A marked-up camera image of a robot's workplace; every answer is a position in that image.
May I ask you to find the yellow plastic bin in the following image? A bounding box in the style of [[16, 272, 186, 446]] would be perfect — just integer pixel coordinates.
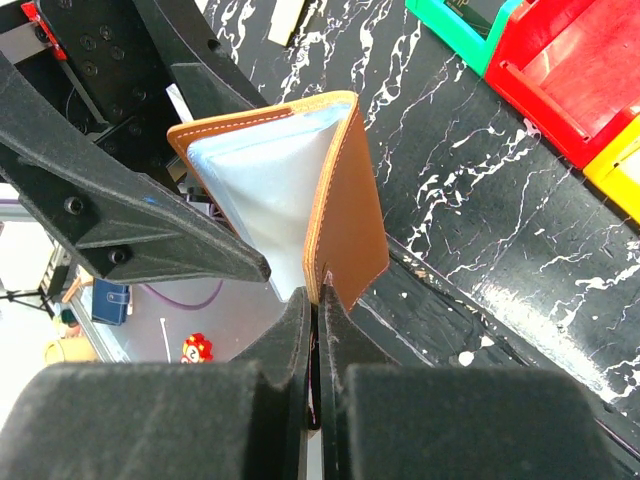
[[583, 117, 639, 222]]

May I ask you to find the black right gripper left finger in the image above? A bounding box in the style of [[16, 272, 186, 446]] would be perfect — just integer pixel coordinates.
[[1, 288, 312, 479]]

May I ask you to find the black item in green bin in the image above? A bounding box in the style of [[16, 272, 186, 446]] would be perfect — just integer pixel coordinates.
[[444, 0, 506, 39]]

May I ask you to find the red toy on floor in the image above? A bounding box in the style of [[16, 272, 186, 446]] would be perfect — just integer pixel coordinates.
[[180, 332, 214, 363]]

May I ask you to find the yellow cup on floor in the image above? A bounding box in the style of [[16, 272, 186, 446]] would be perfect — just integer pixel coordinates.
[[44, 337, 99, 365]]

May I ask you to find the red plastic bin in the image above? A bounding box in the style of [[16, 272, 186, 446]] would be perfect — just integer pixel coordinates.
[[485, 0, 639, 169]]

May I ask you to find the brown leather card holder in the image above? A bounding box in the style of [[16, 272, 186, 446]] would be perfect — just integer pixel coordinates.
[[167, 90, 389, 310]]

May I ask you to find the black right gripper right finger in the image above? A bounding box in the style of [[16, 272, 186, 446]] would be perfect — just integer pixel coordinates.
[[318, 286, 639, 479]]

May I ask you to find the green plastic bin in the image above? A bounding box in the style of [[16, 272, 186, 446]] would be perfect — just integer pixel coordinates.
[[405, 0, 521, 78]]

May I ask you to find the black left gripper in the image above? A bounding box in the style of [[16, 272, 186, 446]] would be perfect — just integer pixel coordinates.
[[1, 0, 270, 284]]

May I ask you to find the blue wallet on floor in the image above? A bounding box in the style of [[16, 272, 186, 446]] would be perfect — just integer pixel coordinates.
[[91, 279, 130, 326]]

